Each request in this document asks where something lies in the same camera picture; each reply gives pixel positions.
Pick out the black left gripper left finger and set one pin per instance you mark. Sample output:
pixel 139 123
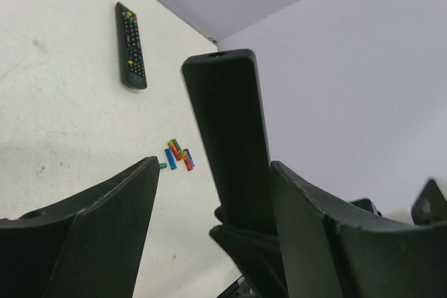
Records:
pixel 87 245

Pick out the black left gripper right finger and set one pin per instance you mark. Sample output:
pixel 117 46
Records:
pixel 331 248

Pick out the green yellow battery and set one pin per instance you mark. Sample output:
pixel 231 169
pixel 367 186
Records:
pixel 178 148

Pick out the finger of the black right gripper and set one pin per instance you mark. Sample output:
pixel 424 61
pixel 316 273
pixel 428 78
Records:
pixel 428 208
pixel 256 255

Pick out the plain black remote control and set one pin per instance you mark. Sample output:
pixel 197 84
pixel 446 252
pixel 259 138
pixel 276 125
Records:
pixel 225 95

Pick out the red orange battery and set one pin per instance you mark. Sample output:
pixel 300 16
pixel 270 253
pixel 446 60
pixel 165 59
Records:
pixel 176 152

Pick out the black remote coloured buttons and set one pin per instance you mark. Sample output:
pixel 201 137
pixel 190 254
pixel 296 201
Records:
pixel 132 68

